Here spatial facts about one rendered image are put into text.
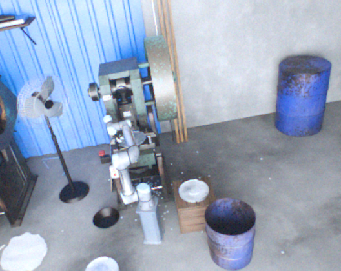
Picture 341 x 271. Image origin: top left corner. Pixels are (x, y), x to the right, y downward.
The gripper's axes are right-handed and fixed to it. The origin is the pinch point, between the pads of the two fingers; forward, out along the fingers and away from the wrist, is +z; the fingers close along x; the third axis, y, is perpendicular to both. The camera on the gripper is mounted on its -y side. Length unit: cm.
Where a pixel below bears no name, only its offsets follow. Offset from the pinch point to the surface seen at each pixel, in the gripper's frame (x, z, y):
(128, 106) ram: 29.6, -19.6, -0.1
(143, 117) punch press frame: 46.1, 16.7, -8.0
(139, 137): 18.3, 14.7, 6.7
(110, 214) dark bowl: -54, 72, -13
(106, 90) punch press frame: 23, -45, -9
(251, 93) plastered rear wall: 199, 118, 44
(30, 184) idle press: -66, 66, -146
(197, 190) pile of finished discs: -1, 51, 75
